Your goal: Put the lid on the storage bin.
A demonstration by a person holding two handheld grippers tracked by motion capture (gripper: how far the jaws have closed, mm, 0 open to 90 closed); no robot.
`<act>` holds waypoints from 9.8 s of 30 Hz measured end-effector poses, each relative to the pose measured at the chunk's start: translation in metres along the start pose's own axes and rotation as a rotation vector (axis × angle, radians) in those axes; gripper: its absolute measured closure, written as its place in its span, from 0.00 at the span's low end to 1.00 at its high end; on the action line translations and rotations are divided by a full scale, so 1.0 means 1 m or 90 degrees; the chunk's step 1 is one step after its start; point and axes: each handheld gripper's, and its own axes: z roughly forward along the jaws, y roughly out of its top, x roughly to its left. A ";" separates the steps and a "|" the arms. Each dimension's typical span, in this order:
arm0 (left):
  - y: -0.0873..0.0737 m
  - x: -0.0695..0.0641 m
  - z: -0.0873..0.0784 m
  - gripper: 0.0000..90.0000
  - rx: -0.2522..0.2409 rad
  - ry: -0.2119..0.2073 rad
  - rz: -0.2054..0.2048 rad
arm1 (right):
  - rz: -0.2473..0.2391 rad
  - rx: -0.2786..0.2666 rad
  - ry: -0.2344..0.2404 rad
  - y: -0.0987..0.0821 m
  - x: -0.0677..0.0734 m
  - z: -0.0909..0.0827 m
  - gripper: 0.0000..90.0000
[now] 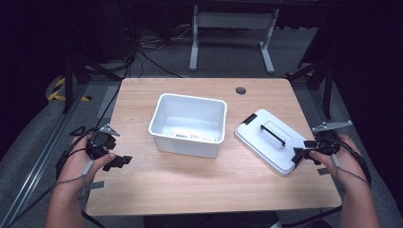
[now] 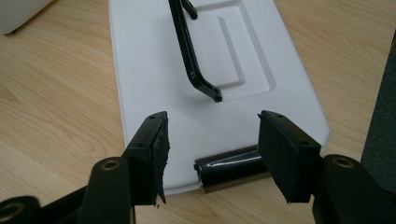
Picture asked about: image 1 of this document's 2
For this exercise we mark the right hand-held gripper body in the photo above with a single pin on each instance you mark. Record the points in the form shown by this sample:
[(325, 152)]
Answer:
[(326, 142)]

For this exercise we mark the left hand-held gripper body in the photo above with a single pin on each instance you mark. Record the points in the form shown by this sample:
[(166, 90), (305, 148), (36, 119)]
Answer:
[(100, 144)]

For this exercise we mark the white plastic storage box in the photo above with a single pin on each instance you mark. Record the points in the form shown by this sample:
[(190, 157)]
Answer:
[(190, 126)]

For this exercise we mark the person's right hand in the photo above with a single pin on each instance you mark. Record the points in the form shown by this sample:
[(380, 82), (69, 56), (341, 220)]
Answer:
[(347, 164)]

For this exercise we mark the person's left hand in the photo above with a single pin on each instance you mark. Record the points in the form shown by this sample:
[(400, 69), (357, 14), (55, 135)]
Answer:
[(76, 167)]

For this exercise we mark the grey tape strip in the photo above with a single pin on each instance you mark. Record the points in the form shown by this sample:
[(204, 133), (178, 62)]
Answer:
[(96, 185), (323, 171)]

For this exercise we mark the black tripod stand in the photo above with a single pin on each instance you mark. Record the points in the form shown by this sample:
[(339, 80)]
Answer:
[(68, 82), (326, 82)]

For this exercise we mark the yellow and black floor tape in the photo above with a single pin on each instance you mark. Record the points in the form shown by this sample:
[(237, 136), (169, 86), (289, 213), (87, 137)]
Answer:
[(57, 94)]

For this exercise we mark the round grey table grommet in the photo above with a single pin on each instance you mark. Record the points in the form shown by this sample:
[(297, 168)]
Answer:
[(240, 90)]

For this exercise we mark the person's dark clothing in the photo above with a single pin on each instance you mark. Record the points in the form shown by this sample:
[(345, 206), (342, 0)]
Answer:
[(209, 220)]

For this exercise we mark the grey metal floor rail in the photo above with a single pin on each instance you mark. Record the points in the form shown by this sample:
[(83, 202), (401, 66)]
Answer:
[(34, 161)]

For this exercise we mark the grey metal desk frame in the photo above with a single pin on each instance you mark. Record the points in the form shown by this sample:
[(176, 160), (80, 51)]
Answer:
[(233, 20)]

